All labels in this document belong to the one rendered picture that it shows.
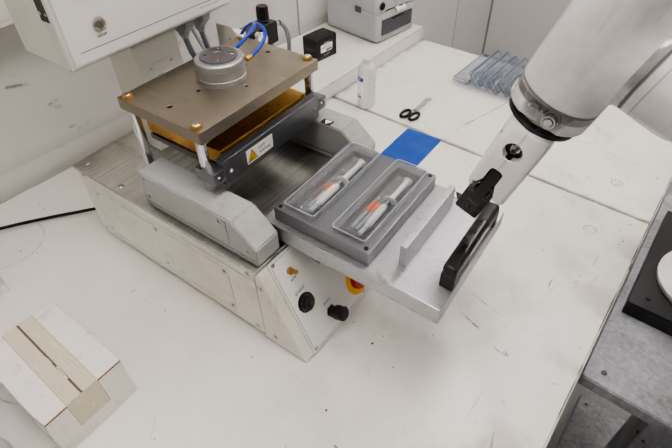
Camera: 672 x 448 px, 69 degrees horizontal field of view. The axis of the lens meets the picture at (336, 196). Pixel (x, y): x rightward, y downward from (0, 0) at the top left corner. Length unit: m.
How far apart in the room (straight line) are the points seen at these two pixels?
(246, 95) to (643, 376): 0.76
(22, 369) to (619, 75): 0.82
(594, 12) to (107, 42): 0.66
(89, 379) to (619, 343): 0.83
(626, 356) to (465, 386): 0.28
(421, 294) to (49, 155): 0.99
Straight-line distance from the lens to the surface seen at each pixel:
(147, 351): 0.92
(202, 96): 0.78
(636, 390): 0.94
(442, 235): 0.72
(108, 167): 1.00
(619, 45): 0.47
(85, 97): 1.35
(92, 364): 0.83
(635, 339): 0.99
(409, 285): 0.66
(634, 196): 1.27
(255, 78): 0.81
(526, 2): 3.14
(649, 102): 0.47
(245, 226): 0.71
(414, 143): 1.28
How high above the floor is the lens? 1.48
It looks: 41 degrees down
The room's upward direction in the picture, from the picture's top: 1 degrees counter-clockwise
